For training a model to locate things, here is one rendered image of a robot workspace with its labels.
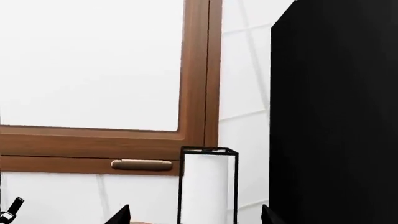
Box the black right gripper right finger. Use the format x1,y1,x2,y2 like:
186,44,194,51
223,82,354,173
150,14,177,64
261,203,284,224

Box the white paper towel roll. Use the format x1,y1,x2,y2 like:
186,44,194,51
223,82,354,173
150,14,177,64
181,154,230,224

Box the large black cabinet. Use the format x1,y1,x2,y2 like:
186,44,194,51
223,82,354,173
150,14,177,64
270,0,398,224

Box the brown wooden window frame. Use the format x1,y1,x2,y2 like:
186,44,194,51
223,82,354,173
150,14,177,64
0,0,223,175

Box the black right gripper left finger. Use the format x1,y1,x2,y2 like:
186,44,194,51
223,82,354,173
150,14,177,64
104,203,131,224

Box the black wire frame holder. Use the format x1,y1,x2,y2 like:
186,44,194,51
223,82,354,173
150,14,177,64
177,146,239,224

